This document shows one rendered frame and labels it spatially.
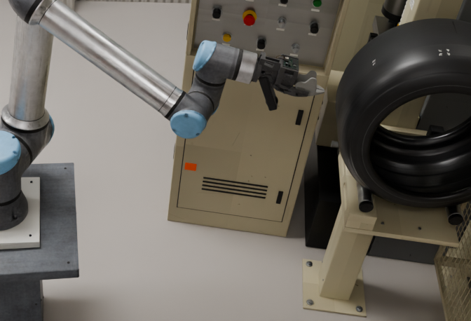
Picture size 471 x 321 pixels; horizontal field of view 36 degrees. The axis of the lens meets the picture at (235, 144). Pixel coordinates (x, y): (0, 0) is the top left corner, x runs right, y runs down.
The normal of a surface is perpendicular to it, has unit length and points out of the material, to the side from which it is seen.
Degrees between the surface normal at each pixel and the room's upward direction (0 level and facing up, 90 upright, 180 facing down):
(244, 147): 90
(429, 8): 90
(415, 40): 26
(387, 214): 0
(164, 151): 0
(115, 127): 0
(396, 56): 39
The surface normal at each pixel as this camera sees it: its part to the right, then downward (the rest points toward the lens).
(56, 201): 0.14, -0.76
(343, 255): -0.06, 0.63
